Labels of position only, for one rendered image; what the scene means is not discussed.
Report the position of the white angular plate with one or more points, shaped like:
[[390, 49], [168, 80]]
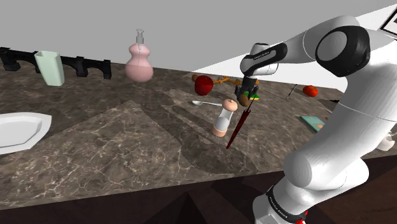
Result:
[[18, 130]]

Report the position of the mint green vase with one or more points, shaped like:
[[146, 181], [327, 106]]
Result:
[[49, 68]]

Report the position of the pink and white pepper mill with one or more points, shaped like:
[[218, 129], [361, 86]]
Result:
[[224, 119]]

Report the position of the teal book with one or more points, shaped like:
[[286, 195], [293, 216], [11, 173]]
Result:
[[311, 121]]

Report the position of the pink soap dispenser bottle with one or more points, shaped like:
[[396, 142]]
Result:
[[139, 69]]

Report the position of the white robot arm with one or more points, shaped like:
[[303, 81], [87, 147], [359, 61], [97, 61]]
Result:
[[356, 102]]

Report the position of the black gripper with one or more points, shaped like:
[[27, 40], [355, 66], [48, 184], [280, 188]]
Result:
[[247, 84]]

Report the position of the black arched rack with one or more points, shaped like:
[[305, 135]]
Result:
[[81, 65]]

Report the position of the green and yellow sponge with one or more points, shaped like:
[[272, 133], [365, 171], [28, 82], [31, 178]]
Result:
[[255, 96]]

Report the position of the small brown round object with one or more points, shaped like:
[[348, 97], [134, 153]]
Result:
[[194, 77]]

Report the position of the silver spoon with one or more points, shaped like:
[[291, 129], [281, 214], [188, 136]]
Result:
[[198, 102]]

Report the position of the red apple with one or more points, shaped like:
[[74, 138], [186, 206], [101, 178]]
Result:
[[203, 85]]

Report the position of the brown potato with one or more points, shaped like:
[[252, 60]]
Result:
[[243, 100]]

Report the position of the orange twig-shaped object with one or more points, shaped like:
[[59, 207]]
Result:
[[228, 81]]

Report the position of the silver table knife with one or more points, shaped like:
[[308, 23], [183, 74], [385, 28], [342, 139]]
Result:
[[291, 92]]

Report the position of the red tomato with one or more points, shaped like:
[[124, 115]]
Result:
[[310, 91]]

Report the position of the framed wall picture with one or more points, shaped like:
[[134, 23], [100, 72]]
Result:
[[391, 26]]

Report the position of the dark red long utensil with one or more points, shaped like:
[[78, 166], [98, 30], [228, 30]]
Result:
[[238, 128]]

